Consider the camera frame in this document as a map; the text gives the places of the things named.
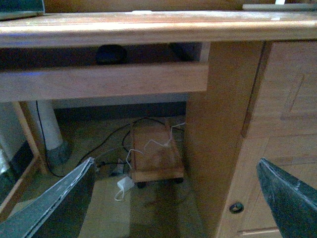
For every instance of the white desk lamp base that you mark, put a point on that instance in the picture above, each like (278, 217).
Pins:
(283, 6)

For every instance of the grey wireless computer mouse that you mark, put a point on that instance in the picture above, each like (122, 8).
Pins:
(111, 54)

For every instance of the white power adapter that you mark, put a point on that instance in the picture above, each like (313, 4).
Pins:
(125, 184)

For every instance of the wooden pull-out keyboard tray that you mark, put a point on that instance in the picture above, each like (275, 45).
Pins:
(72, 73)

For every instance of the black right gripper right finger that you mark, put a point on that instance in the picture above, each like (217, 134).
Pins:
(292, 202)

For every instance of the wooden rolling computer stand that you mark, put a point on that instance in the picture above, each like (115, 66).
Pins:
(154, 154)

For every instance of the wooden desk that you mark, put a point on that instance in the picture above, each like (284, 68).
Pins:
(261, 83)

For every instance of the round black cabinet knob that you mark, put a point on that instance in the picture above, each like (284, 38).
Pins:
(236, 208)

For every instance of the grey laptop computer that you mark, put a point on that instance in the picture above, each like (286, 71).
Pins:
(16, 9)

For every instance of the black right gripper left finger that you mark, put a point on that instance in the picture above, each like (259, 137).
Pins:
(59, 212)

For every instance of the white pipe with grey base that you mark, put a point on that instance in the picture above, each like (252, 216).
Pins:
(58, 149)

